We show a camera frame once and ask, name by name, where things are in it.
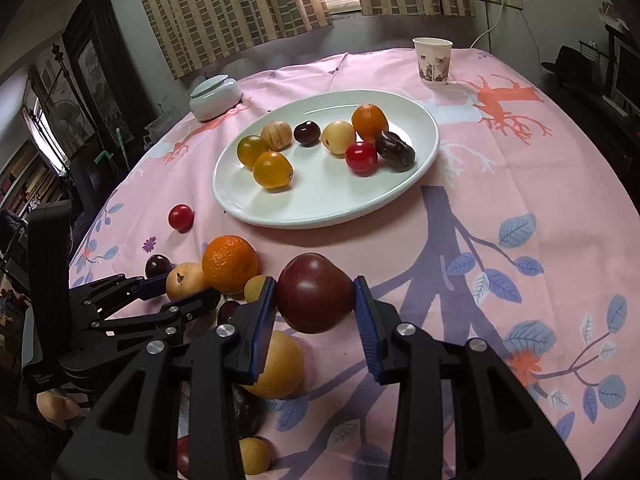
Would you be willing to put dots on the left human hand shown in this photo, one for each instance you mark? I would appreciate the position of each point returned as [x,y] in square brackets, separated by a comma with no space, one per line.
[56,409]

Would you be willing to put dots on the green-yellow tomato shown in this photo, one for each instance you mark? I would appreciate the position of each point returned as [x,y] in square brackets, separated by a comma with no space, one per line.
[250,148]

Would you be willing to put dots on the small orange tangerine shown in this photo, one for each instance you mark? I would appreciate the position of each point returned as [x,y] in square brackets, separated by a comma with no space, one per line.
[369,121]

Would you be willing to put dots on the black hat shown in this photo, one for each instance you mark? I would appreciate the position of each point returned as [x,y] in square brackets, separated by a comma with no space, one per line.
[570,68]

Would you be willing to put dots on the red plum near edge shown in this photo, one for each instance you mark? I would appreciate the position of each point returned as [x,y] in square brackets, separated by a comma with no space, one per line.
[183,456]

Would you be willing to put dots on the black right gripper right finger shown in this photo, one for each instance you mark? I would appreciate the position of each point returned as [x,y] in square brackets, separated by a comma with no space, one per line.
[500,432]

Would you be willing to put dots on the orange yellow tomato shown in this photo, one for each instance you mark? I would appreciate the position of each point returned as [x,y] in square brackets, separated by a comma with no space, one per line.
[273,171]

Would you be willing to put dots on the yellow potato-like fruit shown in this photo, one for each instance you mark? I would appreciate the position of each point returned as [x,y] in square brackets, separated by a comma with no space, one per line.
[284,369]

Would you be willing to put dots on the small yellow loquat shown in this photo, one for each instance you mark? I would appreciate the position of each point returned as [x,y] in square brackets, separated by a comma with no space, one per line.
[256,455]

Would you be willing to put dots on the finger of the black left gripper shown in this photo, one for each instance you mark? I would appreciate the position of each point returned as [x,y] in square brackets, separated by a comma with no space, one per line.
[129,334]
[100,299]

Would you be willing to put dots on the computer monitor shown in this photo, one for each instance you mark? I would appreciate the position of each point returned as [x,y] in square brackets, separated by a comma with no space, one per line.
[622,75]

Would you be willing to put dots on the dark purple plum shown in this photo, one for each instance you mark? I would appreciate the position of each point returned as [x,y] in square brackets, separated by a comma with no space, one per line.
[157,265]

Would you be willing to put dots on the white oval plate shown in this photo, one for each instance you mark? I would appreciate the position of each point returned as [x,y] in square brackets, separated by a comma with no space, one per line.
[324,191]

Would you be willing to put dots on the small yellow-green fruit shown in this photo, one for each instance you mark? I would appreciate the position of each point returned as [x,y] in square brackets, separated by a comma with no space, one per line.
[253,288]

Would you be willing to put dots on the dark wrinkled date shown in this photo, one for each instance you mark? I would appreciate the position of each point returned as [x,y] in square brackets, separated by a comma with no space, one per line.
[394,150]

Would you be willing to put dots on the left checkered curtain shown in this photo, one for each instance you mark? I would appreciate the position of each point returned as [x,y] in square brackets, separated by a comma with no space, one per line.
[193,34]

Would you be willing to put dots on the dark purple cherry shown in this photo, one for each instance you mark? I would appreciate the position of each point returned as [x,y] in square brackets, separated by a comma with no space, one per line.
[226,311]

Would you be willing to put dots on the dark cherry with stem scar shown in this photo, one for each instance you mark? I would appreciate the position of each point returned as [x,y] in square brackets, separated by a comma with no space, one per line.
[307,133]

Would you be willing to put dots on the patterned paper cup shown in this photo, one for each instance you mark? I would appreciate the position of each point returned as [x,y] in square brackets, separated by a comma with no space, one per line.
[434,57]

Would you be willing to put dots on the standing fan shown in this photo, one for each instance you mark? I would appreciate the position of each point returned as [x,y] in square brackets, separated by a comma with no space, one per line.
[69,126]

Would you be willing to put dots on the dark framed picture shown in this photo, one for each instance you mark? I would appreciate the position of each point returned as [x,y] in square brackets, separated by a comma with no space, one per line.
[105,74]

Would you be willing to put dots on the dark red plum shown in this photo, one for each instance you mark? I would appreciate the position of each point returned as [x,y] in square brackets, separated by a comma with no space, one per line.
[313,294]

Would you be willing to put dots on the white lidded ceramic jar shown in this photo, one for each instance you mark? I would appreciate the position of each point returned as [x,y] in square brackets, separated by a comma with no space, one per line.
[214,97]

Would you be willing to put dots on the small yellow apple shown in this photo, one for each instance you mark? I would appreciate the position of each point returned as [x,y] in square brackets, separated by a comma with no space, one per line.
[338,136]

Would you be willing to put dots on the large orange tangerine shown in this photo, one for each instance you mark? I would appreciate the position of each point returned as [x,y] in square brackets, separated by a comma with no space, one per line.
[228,263]

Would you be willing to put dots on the striped tan round fruit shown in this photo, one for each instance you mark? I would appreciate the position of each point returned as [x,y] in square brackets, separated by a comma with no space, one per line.
[277,134]

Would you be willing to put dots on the pale yellow speckled apple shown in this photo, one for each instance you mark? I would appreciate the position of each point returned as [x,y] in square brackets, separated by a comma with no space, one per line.
[185,280]

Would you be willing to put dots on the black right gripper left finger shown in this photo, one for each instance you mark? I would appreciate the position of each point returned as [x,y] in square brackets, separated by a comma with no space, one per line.
[132,432]

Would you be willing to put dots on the pink floral tablecloth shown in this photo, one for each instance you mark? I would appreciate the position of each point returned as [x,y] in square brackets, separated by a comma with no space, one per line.
[520,234]

